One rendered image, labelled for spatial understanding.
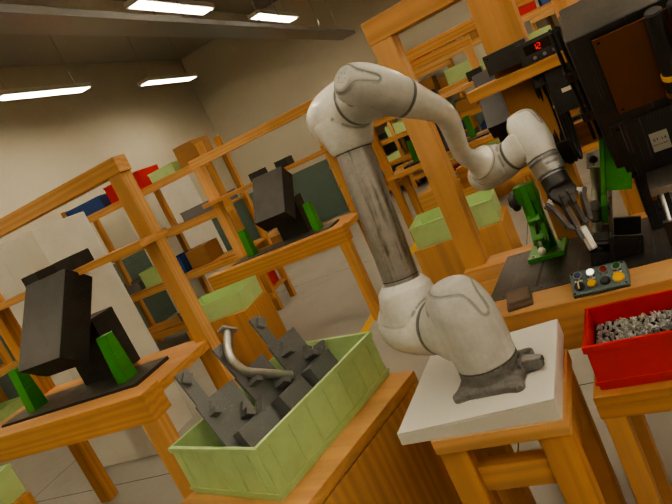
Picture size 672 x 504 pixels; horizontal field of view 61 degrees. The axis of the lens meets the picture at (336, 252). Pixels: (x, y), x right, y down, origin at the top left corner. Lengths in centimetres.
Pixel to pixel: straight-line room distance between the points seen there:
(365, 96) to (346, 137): 15
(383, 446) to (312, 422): 24
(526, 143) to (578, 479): 89
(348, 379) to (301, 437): 27
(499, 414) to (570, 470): 20
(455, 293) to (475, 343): 12
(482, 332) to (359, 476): 60
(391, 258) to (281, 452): 60
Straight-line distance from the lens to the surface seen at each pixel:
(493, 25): 223
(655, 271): 181
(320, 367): 204
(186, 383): 187
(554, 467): 146
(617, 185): 191
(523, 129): 175
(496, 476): 152
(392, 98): 142
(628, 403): 152
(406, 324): 152
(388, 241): 152
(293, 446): 169
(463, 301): 137
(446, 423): 143
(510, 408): 138
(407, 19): 231
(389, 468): 186
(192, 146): 701
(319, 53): 1263
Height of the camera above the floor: 160
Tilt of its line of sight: 10 degrees down
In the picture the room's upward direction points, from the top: 25 degrees counter-clockwise
